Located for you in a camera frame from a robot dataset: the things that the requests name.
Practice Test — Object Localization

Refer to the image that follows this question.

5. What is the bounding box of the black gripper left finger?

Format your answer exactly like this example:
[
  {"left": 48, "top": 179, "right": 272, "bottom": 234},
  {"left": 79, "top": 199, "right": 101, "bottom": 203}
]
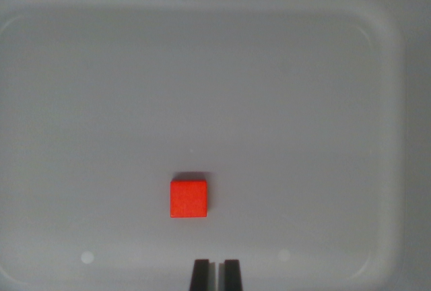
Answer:
[{"left": 189, "top": 259, "right": 219, "bottom": 291}]

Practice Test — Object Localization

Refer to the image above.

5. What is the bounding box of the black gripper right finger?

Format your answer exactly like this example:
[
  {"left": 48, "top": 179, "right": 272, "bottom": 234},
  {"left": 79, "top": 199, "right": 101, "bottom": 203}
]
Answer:
[{"left": 218, "top": 259, "right": 244, "bottom": 291}]

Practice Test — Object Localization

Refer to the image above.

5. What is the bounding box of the red wooden cube block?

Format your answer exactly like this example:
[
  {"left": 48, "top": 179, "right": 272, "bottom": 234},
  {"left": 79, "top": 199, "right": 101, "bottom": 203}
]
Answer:
[{"left": 169, "top": 179, "right": 208, "bottom": 219}]

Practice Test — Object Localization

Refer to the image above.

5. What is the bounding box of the white plastic tray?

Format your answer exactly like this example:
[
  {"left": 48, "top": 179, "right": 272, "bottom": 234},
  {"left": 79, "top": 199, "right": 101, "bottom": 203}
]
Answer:
[{"left": 0, "top": 0, "right": 431, "bottom": 291}]

